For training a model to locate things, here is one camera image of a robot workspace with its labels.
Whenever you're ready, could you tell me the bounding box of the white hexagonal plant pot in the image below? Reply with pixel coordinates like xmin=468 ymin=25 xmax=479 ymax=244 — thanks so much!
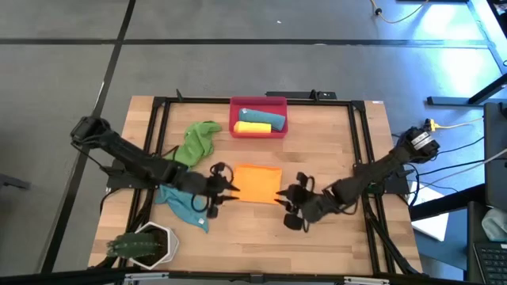
xmin=128 ymin=221 xmax=180 ymax=271

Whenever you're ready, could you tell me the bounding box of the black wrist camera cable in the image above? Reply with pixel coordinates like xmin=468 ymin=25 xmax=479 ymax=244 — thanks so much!
xmin=191 ymin=161 xmax=235 ymax=215

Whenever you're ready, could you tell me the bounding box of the teal microfiber towel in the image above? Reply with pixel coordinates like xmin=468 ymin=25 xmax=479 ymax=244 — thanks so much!
xmin=154 ymin=184 xmax=210 ymax=234
xmin=238 ymin=108 xmax=287 ymax=132

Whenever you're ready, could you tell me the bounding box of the green microfiber towel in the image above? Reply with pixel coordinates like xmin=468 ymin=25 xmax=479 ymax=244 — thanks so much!
xmin=162 ymin=120 xmax=223 ymax=169

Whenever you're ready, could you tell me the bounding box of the green cactus plant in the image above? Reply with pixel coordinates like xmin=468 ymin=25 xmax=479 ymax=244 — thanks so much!
xmin=105 ymin=232 xmax=162 ymax=260

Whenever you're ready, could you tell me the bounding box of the beige floor cable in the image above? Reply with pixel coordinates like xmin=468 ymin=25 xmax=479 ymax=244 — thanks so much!
xmin=370 ymin=0 xmax=429 ymax=24

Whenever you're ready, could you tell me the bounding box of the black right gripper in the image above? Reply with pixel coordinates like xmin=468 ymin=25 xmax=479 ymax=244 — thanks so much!
xmin=274 ymin=172 xmax=330 ymax=232

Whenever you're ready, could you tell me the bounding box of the grey cable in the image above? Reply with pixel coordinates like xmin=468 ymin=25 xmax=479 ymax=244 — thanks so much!
xmin=414 ymin=148 xmax=507 ymax=187

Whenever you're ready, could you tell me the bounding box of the black aluminium table frame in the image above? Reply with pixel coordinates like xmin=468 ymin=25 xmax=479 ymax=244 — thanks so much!
xmin=125 ymin=89 xmax=423 ymax=276

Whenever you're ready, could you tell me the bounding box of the black overhead rail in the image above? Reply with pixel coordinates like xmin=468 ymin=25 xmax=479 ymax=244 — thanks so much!
xmin=0 ymin=268 xmax=507 ymax=285

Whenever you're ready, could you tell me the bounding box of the black laptop keyboard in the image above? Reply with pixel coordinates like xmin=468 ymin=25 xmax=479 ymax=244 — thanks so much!
xmin=473 ymin=241 xmax=507 ymax=285

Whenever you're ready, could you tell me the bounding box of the yellow microfiber towel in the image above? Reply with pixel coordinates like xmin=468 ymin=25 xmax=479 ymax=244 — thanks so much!
xmin=232 ymin=120 xmax=273 ymax=135

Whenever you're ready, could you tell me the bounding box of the black desk leg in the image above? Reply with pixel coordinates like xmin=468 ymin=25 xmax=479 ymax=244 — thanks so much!
xmin=426 ymin=73 xmax=507 ymax=107

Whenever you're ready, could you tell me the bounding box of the beige power cable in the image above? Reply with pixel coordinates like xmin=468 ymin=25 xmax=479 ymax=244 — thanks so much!
xmin=435 ymin=116 xmax=484 ymax=131

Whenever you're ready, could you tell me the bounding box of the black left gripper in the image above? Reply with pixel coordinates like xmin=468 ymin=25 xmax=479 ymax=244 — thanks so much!
xmin=181 ymin=173 xmax=241 ymax=219

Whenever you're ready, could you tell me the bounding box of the black mounting bar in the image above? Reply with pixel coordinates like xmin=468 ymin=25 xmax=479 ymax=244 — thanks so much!
xmin=265 ymin=90 xmax=337 ymax=101

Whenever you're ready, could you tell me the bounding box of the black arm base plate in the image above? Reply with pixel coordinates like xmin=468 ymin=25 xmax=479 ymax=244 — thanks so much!
xmin=356 ymin=162 xmax=411 ymax=196
xmin=99 ymin=158 xmax=163 ymax=191

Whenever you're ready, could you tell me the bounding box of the grey cloth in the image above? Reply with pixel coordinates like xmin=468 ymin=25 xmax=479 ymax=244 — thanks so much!
xmin=481 ymin=207 xmax=507 ymax=242

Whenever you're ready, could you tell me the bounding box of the white paper sheet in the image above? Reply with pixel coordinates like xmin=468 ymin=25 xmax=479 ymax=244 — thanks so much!
xmin=410 ymin=180 xmax=451 ymax=242

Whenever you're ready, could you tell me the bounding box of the orange microfiber towel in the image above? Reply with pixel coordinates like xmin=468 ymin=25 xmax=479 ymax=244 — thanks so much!
xmin=231 ymin=164 xmax=283 ymax=206

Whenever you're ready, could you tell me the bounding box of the pink translucent plastic basket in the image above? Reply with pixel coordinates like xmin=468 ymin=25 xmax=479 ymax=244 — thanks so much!
xmin=228 ymin=96 xmax=289 ymax=139

